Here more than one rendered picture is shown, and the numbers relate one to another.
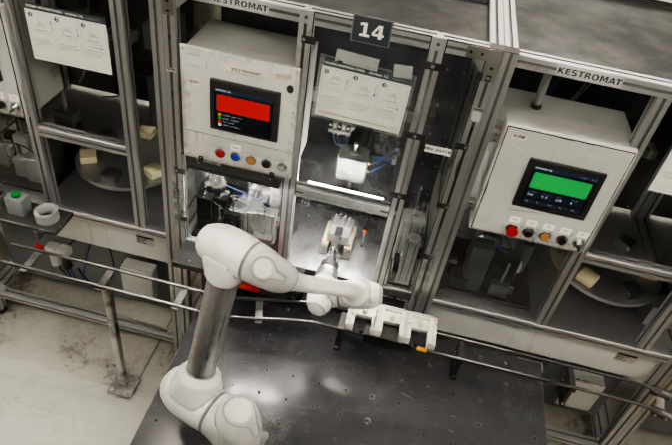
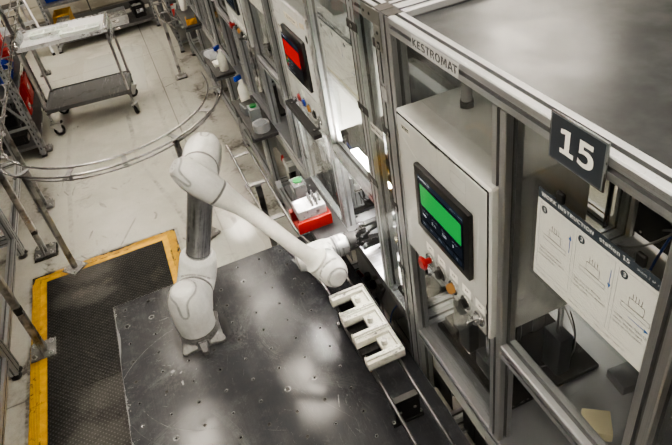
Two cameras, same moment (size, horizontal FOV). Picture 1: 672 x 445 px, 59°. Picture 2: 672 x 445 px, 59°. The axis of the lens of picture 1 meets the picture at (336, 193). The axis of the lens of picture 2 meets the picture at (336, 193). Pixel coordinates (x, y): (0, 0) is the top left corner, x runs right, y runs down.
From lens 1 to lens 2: 1.95 m
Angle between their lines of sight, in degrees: 53
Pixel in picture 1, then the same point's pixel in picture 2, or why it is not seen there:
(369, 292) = (323, 266)
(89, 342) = not seen: hidden behind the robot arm
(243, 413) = (181, 292)
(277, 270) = (180, 171)
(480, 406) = not seen: outside the picture
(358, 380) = (321, 359)
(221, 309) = (190, 201)
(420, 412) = (329, 421)
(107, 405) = not seen: hidden behind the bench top
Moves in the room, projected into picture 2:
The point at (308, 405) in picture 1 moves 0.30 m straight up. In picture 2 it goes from (269, 345) to (252, 293)
